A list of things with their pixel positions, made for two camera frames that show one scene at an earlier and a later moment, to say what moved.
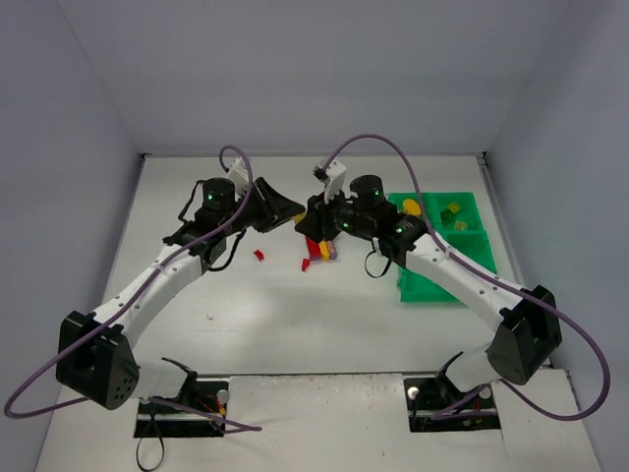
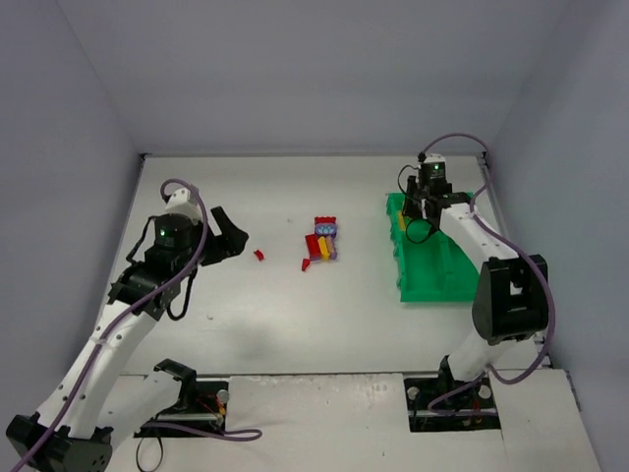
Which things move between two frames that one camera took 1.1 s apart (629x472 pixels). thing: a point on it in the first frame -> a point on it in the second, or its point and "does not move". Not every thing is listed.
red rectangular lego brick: x=314 y=250 does not move
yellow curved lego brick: x=324 y=251 does not move
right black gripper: x=323 y=217 -> x=424 y=200
